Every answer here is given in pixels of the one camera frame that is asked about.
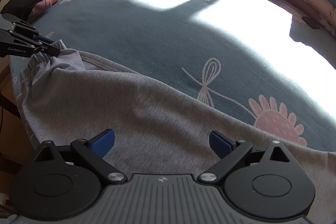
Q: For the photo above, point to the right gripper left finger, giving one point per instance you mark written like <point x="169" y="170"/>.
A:
<point x="89" y="155"/>

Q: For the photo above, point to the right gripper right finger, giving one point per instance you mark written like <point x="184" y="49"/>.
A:
<point x="232" y="155"/>

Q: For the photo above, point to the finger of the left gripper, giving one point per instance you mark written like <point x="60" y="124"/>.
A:
<point x="43" y="39"/>
<point x="49" y="50"/>

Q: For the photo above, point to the grey sweatpants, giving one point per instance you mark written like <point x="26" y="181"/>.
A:
<point x="162" y="146"/>

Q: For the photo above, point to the person left hand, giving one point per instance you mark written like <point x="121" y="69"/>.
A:
<point x="27" y="10"/>

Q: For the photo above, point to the teal floral bed sheet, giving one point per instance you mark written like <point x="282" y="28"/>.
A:
<point x="229" y="54"/>

